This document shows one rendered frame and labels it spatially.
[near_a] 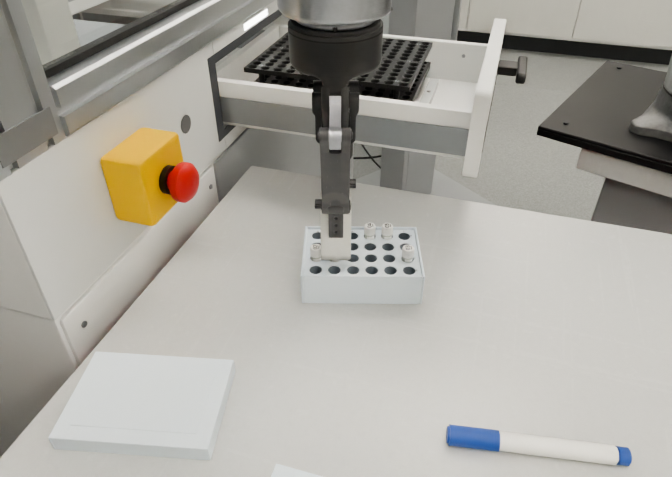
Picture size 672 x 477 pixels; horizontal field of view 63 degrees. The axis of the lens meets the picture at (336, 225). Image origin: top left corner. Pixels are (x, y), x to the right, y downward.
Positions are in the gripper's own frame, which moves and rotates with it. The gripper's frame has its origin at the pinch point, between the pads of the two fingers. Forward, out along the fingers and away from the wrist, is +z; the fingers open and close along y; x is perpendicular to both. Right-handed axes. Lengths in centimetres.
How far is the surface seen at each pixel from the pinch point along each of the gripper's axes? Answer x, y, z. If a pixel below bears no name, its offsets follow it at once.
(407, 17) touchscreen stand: -20, 122, 14
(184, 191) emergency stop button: 14.6, 0.2, -3.8
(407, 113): -8.3, 16.1, -4.6
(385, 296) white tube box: -5.1, -3.4, 6.6
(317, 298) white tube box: 1.9, -3.4, 6.9
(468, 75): -20.0, 37.6, -0.8
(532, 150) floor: -84, 169, 84
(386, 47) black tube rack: -6.9, 34.5, -6.2
